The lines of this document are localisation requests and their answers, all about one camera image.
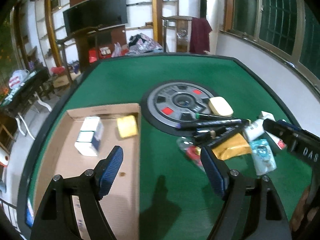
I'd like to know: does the red white medicine box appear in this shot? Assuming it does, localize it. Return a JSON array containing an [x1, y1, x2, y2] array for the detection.
[[266, 132, 286, 150]]

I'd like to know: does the blue cartoon tissue pack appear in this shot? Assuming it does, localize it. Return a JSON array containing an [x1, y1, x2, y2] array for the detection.
[[249, 139, 277, 176]]

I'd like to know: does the yellow padded envelope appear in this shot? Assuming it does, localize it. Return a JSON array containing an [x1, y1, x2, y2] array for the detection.
[[212, 133, 252, 161]]

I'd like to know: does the clear packet with red part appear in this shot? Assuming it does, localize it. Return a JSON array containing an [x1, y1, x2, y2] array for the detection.
[[176, 137, 204, 172]]

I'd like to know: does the blue white medicine box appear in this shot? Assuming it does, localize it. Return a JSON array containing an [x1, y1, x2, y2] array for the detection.
[[80, 116, 104, 144]]

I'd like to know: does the black marker gold band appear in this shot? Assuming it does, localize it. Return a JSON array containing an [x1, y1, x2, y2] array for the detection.
[[194, 126, 243, 143]]

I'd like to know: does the black marker green cap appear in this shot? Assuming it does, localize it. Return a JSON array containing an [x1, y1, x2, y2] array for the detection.
[[195, 113, 236, 120]]

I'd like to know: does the black marker purple cap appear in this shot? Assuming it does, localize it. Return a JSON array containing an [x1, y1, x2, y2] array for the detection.
[[175, 119, 251, 130]]

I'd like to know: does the yellow tape roll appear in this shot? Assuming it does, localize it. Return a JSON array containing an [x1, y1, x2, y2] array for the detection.
[[117, 115, 138, 138]]

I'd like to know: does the white pill bottle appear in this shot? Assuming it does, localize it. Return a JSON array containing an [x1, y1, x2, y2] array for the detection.
[[259, 111, 275, 121], [243, 119, 265, 142]]

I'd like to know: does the white small carton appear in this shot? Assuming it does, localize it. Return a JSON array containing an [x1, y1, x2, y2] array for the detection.
[[74, 131, 100, 157]]

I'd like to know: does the brown cardboard box tray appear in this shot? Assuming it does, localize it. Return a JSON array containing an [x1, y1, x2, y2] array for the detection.
[[31, 103, 141, 239]]

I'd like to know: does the cream rounded plastic case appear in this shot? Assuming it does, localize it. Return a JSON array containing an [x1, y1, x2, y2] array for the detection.
[[208, 96, 234, 117]]

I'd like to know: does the round grey mahjong table hub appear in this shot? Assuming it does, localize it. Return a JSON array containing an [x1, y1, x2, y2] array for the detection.
[[140, 80, 218, 137]]

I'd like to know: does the window with green grille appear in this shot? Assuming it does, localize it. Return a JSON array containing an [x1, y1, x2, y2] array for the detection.
[[223, 0, 319, 90]]

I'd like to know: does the black side table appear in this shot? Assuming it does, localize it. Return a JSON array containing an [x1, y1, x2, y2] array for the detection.
[[0, 67, 51, 140]]

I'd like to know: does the white red plastic bag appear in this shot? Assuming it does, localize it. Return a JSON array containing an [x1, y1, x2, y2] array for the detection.
[[8, 70, 29, 90]]

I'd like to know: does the maroon cloth on chair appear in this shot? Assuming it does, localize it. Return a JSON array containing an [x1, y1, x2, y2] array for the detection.
[[190, 17, 212, 54]]

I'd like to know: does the wooden chair with carving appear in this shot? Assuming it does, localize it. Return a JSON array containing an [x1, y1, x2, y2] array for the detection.
[[161, 15, 193, 53]]

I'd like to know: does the white standing air conditioner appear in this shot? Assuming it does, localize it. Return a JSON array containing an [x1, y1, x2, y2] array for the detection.
[[199, 0, 221, 55]]

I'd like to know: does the dark wooden chair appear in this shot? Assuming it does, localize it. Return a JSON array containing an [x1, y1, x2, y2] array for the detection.
[[55, 24, 103, 83]]

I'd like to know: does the pile of clothes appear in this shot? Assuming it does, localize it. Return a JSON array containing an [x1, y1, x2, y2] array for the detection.
[[128, 33, 164, 55]]

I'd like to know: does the black flat television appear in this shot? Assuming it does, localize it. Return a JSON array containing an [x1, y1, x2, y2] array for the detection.
[[63, 0, 127, 35]]

